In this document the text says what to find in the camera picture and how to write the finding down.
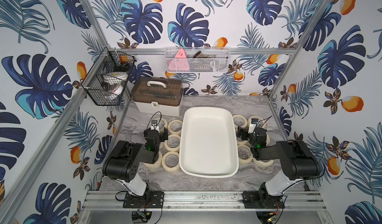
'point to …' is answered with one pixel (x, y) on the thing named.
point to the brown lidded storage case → (158, 95)
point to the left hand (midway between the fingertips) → (156, 126)
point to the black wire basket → (107, 61)
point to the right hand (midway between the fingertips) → (247, 126)
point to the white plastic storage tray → (208, 143)
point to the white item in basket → (113, 82)
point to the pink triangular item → (179, 63)
